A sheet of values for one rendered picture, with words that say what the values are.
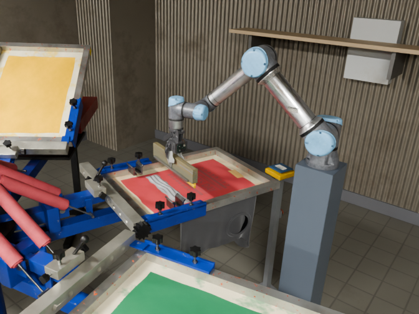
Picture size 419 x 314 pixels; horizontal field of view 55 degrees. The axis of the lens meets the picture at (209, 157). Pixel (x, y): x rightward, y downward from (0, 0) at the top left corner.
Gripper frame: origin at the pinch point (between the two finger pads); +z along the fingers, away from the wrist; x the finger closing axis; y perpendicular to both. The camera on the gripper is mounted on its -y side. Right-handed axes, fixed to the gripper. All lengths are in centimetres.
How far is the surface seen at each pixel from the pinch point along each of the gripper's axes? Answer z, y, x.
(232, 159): 10.6, -8.3, 44.8
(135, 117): 71, -290, 109
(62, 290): 5, 58, -73
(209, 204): 10.4, 29.0, 2.9
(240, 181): 13.7, 12.4, 34.8
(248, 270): 109, -16, 73
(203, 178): 13.6, -0.8, 19.3
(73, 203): 7, 3, -53
